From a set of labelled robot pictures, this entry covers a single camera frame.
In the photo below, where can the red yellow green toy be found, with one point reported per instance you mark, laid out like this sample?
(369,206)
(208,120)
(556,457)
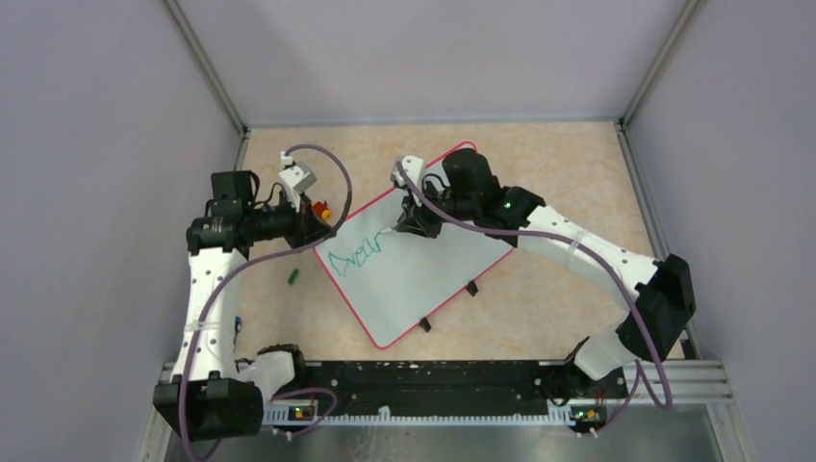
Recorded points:
(322,210)

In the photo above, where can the aluminium frame rail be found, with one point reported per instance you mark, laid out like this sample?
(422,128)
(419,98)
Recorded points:
(241,150)

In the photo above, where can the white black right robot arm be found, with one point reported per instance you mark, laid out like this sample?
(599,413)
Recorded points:
(656,294)

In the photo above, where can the black whiteboard foot clip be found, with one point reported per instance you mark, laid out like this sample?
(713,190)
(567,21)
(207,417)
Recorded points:
(472,288)
(425,325)

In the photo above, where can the white slotted cable duct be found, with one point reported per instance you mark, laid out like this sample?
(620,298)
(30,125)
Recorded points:
(281,414)

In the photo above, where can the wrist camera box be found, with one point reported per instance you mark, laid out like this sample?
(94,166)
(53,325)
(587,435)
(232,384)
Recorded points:
(296,178)
(408,169)

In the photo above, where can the pink framed whiteboard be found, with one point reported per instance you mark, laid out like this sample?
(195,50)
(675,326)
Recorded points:
(391,282)

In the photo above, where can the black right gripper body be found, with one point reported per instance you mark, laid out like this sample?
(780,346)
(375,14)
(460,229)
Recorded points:
(429,221)

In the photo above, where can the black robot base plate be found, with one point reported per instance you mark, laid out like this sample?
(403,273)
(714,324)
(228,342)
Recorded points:
(451,388)

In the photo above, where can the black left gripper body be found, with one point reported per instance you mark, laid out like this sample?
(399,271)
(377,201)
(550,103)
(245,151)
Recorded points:
(296,219)

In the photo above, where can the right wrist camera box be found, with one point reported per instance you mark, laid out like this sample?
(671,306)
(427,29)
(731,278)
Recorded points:
(408,169)

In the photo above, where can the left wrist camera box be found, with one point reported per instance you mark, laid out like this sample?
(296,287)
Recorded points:
(296,178)

